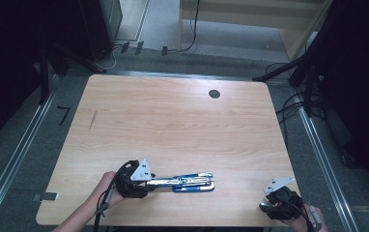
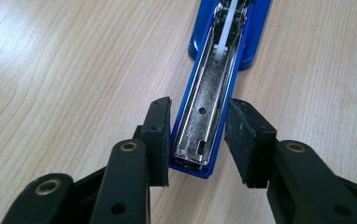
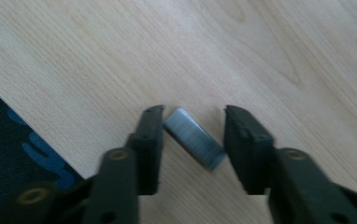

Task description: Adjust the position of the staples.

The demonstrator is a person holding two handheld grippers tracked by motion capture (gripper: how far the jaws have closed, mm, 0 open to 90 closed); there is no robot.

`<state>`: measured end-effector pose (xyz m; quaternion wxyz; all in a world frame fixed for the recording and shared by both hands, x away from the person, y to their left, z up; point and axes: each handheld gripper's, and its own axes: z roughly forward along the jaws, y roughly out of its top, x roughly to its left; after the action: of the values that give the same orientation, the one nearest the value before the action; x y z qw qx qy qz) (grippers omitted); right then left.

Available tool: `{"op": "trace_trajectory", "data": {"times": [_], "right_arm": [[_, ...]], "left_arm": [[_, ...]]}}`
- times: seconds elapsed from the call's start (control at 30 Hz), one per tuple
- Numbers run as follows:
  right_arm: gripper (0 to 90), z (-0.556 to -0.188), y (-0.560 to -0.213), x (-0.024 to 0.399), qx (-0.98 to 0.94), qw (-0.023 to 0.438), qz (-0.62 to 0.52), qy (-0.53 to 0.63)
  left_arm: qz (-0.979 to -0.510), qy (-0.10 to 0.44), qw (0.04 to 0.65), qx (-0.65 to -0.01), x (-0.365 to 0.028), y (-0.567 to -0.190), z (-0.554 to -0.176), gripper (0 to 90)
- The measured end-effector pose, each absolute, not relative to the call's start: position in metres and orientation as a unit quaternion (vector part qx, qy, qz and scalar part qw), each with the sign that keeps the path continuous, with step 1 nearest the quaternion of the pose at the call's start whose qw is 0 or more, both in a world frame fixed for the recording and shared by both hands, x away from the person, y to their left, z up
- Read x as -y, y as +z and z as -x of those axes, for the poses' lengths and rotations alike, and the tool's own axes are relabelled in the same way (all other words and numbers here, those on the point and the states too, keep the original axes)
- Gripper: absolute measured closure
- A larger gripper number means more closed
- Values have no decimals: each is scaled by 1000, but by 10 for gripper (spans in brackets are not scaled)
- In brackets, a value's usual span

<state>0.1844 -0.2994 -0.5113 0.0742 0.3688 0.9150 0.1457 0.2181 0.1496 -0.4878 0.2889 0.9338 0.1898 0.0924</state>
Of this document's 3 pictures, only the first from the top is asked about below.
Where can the black cabinet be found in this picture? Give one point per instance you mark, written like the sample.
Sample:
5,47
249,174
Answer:
103,25

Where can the dark power plug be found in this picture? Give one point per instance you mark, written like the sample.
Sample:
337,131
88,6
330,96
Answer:
139,47
164,51
125,47

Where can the dark round table grommet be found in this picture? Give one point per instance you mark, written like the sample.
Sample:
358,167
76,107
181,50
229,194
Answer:
214,93

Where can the metal floor rail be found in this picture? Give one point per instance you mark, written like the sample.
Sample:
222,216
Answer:
21,151
324,161

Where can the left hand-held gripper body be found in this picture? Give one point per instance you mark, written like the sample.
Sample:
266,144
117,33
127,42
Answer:
131,185

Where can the light wooden furniture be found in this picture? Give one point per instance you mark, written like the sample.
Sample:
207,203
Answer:
243,13

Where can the black metal stand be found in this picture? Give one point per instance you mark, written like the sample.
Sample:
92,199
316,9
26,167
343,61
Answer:
308,71
44,74

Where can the person's left hand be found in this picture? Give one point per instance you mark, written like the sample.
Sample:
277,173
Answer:
105,190

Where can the person's right hand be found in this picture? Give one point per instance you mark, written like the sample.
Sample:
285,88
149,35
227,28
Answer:
301,224

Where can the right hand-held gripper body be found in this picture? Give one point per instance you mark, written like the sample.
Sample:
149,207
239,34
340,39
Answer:
282,204

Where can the grey metal floor plate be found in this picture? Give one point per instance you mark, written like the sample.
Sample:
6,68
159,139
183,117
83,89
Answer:
45,196

